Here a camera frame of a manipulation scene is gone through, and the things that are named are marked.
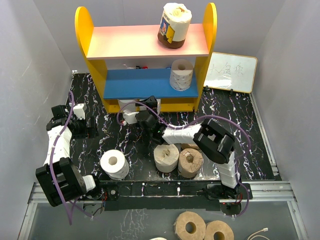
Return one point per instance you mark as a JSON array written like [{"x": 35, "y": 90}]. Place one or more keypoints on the black and red marker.
[{"x": 141, "y": 67}]

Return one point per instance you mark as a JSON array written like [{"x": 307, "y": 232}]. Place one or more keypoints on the white roll at bottom edge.
[{"x": 158, "y": 238}]

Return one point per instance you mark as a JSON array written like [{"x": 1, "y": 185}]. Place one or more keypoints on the yellow shelf with coloured boards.
[{"x": 100, "y": 43}]

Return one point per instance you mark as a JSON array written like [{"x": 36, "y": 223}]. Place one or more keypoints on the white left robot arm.
[{"x": 72, "y": 184}]

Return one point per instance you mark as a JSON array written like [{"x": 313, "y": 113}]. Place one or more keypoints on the tan roll on floor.
[
  {"x": 218, "y": 230},
  {"x": 189, "y": 226}
]

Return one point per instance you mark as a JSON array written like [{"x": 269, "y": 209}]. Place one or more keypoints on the beige roll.
[
  {"x": 166, "y": 157},
  {"x": 174, "y": 25}
]

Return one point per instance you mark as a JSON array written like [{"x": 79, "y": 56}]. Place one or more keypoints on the brown roll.
[
  {"x": 189, "y": 163},
  {"x": 189, "y": 146}
]

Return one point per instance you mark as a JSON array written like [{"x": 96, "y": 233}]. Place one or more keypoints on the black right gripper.
[{"x": 151, "y": 101}]

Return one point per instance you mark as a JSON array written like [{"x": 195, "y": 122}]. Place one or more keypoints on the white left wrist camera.
[{"x": 79, "y": 111}]

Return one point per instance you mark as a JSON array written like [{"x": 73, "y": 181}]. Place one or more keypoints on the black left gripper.
[{"x": 90, "y": 132}]

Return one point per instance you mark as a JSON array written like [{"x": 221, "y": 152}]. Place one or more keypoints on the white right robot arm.
[{"x": 212, "y": 140}]

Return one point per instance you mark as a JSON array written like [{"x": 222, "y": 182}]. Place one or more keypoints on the tan roll on floor right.
[{"x": 218, "y": 230}]

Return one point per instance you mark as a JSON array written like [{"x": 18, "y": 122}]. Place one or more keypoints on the brown roll front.
[{"x": 189, "y": 163}]

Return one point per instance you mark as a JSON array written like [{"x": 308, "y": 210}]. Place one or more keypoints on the tan roll on floor left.
[{"x": 189, "y": 226}]

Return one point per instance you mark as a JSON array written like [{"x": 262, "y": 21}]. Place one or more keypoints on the brown roll back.
[{"x": 189, "y": 146}]

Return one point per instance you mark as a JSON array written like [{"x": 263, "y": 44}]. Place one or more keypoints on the small whiteboard with writing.
[{"x": 231, "y": 72}]

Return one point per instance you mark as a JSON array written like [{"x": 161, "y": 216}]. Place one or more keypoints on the beige roll back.
[{"x": 174, "y": 25}]

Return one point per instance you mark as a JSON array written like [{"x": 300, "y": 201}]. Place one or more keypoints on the beige roll front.
[{"x": 166, "y": 157}]

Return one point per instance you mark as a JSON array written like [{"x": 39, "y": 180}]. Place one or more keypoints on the patterned white paper roll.
[{"x": 181, "y": 74}]

